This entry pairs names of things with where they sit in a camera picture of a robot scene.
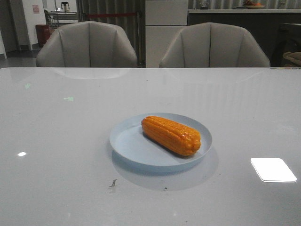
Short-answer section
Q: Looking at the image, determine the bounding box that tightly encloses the light blue round plate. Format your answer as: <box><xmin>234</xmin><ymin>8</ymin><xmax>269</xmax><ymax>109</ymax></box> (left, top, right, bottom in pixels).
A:
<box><xmin>110</xmin><ymin>113</ymin><xmax>212</xmax><ymax>173</ymax></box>

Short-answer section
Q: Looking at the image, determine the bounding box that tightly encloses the orange corn cob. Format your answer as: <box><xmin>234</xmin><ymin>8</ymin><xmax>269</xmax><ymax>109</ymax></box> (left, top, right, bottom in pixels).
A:
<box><xmin>141</xmin><ymin>115</ymin><xmax>201</xmax><ymax>156</ymax></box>

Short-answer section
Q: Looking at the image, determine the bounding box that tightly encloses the right grey upholstered chair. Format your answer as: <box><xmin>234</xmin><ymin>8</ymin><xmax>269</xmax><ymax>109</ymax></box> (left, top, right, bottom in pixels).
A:
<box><xmin>159</xmin><ymin>23</ymin><xmax>270</xmax><ymax>68</ymax></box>

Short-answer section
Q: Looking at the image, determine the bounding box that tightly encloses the grey upholstered chair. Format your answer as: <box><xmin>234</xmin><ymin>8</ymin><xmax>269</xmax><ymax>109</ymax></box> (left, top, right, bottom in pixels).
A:
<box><xmin>159</xmin><ymin>23</ymin><xmax>270</xmax><ymax>68</ymax></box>
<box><xmin>36</xmin><ymin>21</ymin><xmax>137</xmax><ymax>67</ymax></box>

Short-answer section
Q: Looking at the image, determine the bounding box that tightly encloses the left grey upholstered chair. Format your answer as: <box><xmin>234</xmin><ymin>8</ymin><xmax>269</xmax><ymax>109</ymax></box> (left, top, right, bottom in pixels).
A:
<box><xmin>36</xmin><ymin>21</ymin><xmax>137</xmax><ymax>67</ymax></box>

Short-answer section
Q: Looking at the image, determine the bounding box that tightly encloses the white cabinet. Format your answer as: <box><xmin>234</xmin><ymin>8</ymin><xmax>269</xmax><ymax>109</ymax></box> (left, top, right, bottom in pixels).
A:
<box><xmin>145</xmin><ymin>0</ymin><xmax>188</xmax><ymax>67</ymax></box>

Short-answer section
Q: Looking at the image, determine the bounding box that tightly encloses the red barrier belt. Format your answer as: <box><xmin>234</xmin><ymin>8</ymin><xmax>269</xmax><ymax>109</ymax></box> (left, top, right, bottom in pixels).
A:
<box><xmin>86</xmin><ymin>12</ymin><xmax>137</xmax><ymax>18</ymax></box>

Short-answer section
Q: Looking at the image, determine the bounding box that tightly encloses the background metal table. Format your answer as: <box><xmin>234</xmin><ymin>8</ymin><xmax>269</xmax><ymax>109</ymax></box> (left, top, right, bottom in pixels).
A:
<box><xmin>49</xmin><ymin>11</ymin><xmax>78</xmax><ymax>27</ymax></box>

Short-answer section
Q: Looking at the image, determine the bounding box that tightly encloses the red trash bin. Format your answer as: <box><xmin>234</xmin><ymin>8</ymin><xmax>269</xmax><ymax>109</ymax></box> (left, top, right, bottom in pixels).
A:
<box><xmin>35</xmin><ymin>24</ymin><xmax>50</xmax><ymax>47</ymax></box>

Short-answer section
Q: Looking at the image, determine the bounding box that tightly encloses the dark counter with white top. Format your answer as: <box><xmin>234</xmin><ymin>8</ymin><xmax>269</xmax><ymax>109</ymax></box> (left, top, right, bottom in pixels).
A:
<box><xmin>188</xmin><ymin>9</ymin><xmax>301</xmax><ymax>60</ymax></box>

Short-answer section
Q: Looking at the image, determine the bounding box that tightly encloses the fruit bowl on counter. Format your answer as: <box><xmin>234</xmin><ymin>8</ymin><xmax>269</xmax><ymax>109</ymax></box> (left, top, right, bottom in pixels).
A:
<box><xmin>243</xmin><ymin>0</ymin><xmax>265</xmax><ymax>9</ymax></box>

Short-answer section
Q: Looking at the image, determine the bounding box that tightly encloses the dark chair with cushion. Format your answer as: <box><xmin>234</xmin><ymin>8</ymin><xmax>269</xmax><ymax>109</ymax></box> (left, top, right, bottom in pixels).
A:
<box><xmin>270</xmin><ymin>23</ymin><xmax>301</xmax><ymax>67</ymax></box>

